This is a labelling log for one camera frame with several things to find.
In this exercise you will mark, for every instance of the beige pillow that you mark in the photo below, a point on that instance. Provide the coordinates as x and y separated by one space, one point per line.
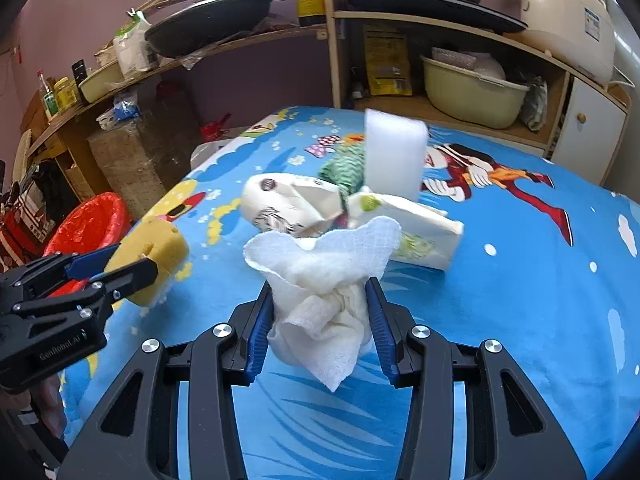
22 155

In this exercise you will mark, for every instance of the blue cartoon printed blanket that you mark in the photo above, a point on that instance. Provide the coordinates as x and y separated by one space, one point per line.
525 285

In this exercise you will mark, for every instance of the black bag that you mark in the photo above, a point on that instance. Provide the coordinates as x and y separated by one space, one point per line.
50 195

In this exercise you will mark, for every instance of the white foam block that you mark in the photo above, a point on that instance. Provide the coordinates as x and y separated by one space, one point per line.
395 150

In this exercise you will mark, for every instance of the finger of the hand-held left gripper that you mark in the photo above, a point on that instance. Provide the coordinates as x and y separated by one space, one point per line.
130 276
85 265

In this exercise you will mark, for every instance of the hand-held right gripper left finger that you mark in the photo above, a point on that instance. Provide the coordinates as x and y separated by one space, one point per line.
257 345

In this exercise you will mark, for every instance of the yellow food packet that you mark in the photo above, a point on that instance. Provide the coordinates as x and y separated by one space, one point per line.
385 60

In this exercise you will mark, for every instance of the white rice cooker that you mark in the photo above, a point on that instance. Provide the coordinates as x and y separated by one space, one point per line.
565 20

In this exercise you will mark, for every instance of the black wok with lid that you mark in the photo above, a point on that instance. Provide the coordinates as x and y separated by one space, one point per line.
210 25

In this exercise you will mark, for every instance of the crumpled white paper cup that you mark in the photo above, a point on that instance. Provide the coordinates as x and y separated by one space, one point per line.
270 200

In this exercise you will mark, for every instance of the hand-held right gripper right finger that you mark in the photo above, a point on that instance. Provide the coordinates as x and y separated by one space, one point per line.
380 345

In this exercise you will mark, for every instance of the green label bottle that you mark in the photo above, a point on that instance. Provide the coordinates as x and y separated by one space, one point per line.
48 102

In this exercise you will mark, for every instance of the blue salt bag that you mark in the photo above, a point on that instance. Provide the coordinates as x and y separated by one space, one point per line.
125 107

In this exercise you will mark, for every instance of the long wooden shelf plank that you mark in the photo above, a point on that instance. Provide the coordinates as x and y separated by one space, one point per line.
225 47

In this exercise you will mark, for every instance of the white cloth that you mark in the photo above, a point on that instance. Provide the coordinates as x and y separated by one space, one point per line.
320 270

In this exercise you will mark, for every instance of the black cooktop tray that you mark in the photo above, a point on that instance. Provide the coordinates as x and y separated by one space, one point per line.
450 12

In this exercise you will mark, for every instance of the white tissue pack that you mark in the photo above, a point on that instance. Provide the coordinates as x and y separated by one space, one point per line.
425 230

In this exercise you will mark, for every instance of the red patterned bedding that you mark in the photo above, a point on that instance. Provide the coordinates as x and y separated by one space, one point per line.
20 235

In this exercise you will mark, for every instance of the person's left hand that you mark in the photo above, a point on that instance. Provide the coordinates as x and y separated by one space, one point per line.
47 402

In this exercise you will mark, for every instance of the crumpled plastic bag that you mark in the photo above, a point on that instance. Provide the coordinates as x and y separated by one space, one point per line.
534 105

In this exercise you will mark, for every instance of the large pale green basin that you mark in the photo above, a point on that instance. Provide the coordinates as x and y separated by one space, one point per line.
470 100

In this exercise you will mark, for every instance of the yellow sponge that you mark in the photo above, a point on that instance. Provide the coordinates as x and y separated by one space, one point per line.
150 240

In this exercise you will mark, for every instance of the yellow lid jar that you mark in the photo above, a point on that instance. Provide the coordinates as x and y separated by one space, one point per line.
65 92

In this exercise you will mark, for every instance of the green mesh scrubber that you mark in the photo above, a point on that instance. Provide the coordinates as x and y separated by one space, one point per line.
345 170

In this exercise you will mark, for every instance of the wooden kitchen cabinet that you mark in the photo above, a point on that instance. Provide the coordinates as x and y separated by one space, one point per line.
590 125

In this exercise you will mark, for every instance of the plastic-wrapped woven box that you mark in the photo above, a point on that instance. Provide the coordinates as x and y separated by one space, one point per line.
140 160

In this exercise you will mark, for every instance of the red plastic-lined bin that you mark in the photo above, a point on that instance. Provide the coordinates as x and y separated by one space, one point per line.
85 225

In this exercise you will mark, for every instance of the white flour bag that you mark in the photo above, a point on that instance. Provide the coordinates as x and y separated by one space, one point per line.
132 50

